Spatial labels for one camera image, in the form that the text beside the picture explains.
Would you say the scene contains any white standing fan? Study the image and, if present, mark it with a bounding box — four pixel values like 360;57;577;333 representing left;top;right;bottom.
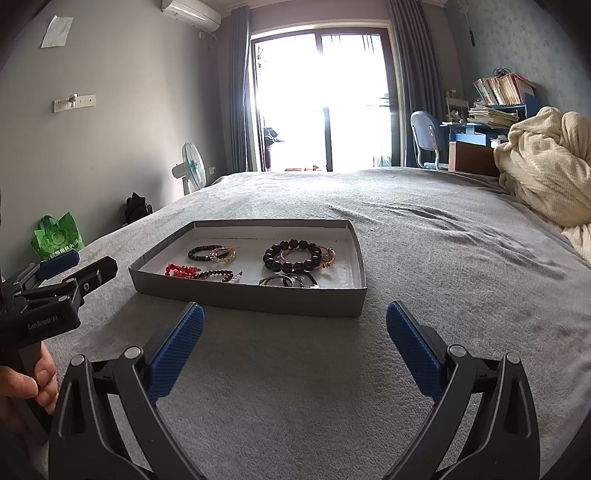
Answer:
172;141;207;197

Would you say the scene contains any brown wooden board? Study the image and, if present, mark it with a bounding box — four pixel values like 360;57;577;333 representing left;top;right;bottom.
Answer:
449;141;502;178

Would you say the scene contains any white air conditioner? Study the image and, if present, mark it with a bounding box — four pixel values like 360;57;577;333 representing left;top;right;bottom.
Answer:
160;0;221;33

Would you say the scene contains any person's left hand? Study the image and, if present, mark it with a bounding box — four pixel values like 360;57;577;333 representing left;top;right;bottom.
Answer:
0;344;60;435

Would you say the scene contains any grey cardboard box tray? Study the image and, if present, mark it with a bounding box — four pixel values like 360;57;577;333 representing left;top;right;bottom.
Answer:
128;219;368;318

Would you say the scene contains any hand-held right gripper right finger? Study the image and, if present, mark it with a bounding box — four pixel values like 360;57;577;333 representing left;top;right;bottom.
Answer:
383;301;541;480

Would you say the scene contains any dark red bead bracelet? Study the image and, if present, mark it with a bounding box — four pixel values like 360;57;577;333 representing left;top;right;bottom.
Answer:
191;268;243;284

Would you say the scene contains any pink string bracelet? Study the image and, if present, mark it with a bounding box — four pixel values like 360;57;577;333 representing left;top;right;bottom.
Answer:
279;244;337;271

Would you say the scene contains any cream knitted blanket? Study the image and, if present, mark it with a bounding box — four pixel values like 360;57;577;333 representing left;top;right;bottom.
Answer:
493;106;591;266

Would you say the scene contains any black hair tie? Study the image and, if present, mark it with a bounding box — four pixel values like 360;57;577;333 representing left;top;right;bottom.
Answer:
288;272;321;291

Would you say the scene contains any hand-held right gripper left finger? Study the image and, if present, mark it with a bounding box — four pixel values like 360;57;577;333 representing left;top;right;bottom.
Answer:
47;301;205;480

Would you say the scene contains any white paper sheet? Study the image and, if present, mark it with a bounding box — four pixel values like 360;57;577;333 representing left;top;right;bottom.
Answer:
41;15;75;49

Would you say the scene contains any black bag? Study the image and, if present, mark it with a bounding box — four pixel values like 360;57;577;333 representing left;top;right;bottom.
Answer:
124;192;154;225

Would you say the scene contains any large brown bead bracelet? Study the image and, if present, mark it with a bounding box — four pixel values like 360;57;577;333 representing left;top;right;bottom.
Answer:
262;239;324;273

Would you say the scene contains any dark hanging garment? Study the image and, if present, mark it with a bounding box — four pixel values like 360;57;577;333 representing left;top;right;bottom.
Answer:
263;127;284;171

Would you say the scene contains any blue desk with shelf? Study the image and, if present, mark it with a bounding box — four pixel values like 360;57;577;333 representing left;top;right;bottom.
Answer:
438;104;527;148

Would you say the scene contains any grey bed cover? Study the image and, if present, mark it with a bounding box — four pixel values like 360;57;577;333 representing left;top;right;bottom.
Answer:
28;166;591;480

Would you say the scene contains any blue desk chair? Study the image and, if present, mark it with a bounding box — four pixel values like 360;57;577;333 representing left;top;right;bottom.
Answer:
410;111;451;171

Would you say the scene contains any stack of papers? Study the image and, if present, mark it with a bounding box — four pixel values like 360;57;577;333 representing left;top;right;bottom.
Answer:
467;104;520;130

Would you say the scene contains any green patterned bag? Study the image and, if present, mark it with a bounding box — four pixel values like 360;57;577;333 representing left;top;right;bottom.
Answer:
31;212;86;261

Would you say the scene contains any grey curtain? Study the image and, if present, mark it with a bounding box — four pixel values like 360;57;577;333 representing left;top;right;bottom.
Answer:
217;6;252;178
385;0;451;169

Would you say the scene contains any glass balcony door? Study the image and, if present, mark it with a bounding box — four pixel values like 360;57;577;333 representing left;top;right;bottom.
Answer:
249;28;398;174

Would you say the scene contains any white wall hook rack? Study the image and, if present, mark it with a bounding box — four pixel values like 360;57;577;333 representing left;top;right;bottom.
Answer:
53;93;97;114

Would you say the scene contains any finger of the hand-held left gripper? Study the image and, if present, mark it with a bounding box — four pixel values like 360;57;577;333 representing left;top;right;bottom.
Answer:
22;257;118;308
14;251;80;289

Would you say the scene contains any row of books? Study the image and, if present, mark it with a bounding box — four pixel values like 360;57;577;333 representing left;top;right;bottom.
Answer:
473;73;539;108

